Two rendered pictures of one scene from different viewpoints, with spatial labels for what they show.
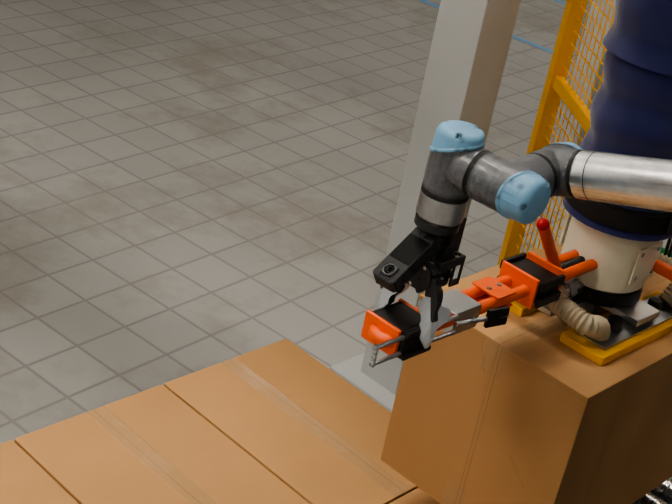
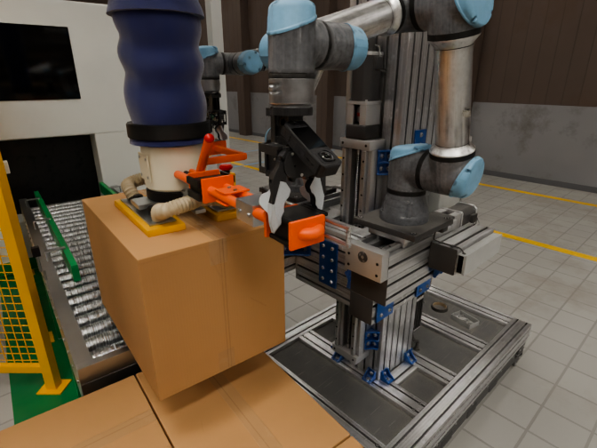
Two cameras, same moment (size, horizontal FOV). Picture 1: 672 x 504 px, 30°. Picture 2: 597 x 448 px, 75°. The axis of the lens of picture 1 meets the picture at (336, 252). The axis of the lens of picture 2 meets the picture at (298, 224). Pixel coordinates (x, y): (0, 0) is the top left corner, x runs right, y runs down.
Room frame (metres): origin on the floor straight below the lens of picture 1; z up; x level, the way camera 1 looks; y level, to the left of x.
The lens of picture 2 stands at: (1.61, 0.51, 1.45)
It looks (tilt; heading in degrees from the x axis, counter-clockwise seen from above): 20 degrees down; 282
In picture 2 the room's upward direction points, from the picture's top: straight up
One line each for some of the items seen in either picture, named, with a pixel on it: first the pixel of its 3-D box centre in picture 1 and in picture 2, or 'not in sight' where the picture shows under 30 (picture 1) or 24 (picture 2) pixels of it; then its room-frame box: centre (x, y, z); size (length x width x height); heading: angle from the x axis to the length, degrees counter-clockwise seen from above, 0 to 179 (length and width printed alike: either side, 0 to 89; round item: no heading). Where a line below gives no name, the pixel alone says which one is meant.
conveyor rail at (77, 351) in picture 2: not in sight; (44, 264); (3.37, -1.07, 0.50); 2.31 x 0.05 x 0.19; 140
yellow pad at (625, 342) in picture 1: (633, 319); (207, 197); (2.14, -0.59, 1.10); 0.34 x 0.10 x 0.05; 139
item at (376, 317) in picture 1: (397, 327); (293, 226); (1.75, -0.12, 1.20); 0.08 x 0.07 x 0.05; 139
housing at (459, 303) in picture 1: (452, 312); (257, 209); (1.85, -0.21, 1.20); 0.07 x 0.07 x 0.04; 49
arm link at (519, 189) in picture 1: (513, 186); (328, 47); (1.72, -0.24, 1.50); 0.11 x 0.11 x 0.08; 54
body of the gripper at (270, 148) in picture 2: (432, 250); (289, 143); (1.77, -0.15, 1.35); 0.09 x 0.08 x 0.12; 140
